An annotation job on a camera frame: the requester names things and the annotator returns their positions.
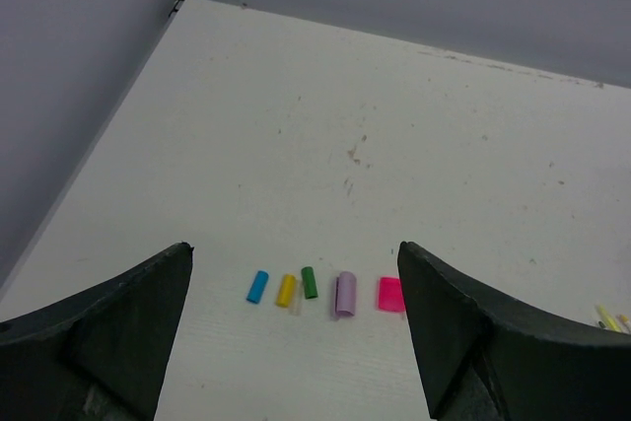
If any lilac highlighter cap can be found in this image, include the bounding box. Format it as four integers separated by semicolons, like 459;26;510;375
332;271;357;319

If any pink highlighter cap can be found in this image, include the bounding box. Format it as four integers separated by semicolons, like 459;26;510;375
377;276;405;314

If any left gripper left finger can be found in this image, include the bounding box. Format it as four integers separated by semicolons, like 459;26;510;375
1;243;193;420

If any yellow clear pen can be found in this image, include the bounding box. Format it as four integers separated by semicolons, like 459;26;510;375
595;305;624;333

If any green marker cap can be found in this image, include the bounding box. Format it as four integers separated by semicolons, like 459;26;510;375
301;266;318;300

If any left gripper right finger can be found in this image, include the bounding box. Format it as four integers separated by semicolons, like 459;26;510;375
397;242;630;420

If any yellow marker cap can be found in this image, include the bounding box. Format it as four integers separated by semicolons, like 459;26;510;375
275;274;297;309

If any blue marker cap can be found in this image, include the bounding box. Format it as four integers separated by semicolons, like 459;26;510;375
245;270;269;305

